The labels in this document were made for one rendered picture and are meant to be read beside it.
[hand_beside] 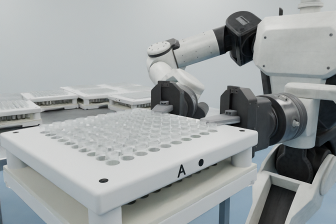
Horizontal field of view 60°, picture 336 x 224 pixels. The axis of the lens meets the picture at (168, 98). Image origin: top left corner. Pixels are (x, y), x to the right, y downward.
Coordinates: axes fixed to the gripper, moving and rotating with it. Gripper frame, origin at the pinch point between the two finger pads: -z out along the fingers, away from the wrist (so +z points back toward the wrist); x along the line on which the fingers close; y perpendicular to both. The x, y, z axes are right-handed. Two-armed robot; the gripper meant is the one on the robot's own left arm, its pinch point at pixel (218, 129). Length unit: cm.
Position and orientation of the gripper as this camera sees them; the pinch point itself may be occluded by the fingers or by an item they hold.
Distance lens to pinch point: 44.2
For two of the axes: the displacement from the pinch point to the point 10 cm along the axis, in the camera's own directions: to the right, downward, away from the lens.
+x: -0.1, 9.9, 1.4
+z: 8.0, -0.8, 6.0
